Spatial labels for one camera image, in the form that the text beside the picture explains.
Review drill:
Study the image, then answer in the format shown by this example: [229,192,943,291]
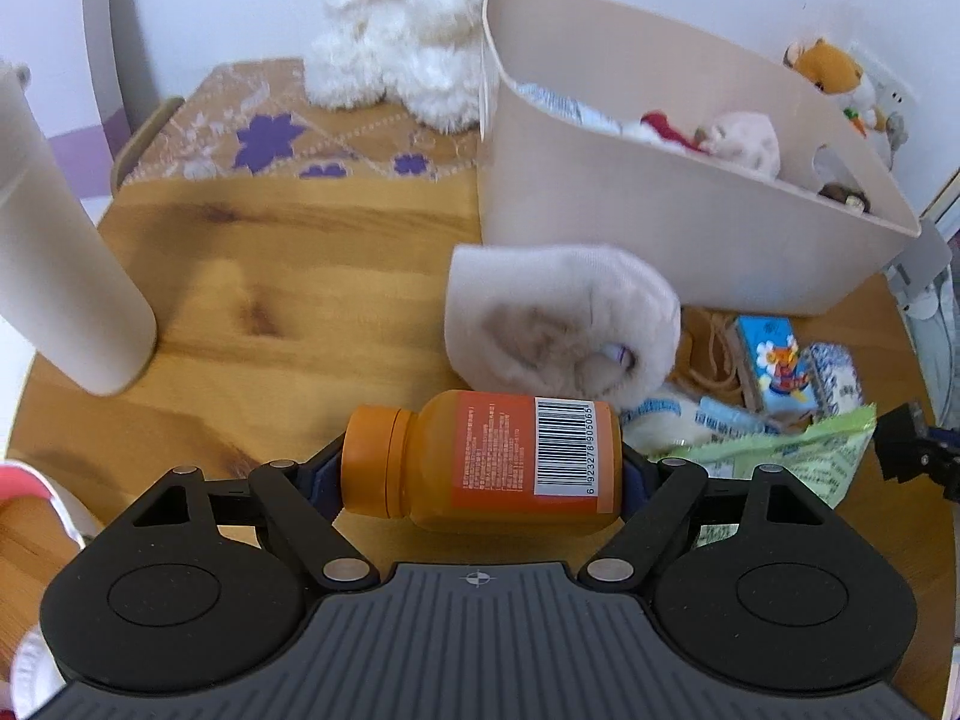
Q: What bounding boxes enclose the white purple furniture board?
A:
[43,0,163,197]

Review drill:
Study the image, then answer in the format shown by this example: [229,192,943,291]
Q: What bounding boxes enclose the red white small toy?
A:
[640,111,711,156]

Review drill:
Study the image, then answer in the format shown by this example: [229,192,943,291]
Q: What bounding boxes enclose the beige plastic storage bin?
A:
[478,0,923,318]

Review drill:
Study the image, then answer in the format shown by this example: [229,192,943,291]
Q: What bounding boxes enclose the green snack packet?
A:
[658,403,878,550]

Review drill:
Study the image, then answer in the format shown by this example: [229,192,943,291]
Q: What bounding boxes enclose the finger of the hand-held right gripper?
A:
[873,401,960,502]

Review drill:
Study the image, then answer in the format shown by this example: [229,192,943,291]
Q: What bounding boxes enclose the white sheep plush toy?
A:
[306,0,550,133]

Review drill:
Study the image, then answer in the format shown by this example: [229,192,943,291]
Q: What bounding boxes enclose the brown hair claw clip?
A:
[673,306,760,411]

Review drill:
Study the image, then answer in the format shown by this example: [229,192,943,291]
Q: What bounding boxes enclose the red white headphones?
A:
[0,460,97,720]

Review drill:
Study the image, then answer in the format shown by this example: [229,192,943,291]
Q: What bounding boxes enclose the white blue printed packet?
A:
[516,82,625,137]
[621,381,790,460]

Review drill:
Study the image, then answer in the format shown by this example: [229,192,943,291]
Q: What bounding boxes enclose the purple flower patterned table mat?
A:
[120,58,490,185]

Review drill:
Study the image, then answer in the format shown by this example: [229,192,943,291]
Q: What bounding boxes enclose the white plastic device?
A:
[885,219,955,316]

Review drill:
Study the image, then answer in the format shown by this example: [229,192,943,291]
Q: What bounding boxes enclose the blue white patterned packet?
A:
[801,343,865,419]

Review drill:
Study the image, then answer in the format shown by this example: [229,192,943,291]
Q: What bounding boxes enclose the light wooden furniture edge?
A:
[110,96,187,193]

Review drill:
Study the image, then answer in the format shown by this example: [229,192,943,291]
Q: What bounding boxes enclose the orange pill bottle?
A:
[340,388,626,534]

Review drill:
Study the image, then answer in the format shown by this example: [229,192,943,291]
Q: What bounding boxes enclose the white wall socket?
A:
[847,45,920,115]

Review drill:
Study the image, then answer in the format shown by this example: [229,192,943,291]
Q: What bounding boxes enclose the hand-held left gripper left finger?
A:
[109,435,380,590]

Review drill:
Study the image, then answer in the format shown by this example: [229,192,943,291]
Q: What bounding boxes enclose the blue cartoon small box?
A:
[731,315,819,422]

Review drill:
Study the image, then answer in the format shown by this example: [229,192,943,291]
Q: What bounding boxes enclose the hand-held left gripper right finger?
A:
[577,445,852,590]

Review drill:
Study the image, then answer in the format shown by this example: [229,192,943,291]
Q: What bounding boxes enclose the wooden desktop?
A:
[0,165,958,616]

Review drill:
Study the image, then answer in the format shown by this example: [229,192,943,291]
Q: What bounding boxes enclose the dark patterned snack packet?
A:
[817,181,872,215]

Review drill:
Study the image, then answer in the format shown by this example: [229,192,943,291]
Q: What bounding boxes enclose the white thermos bottle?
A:
[0,60,159,397]

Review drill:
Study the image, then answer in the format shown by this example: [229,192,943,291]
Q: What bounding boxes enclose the orange white hamster plush toy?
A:
[783,36,910,167]

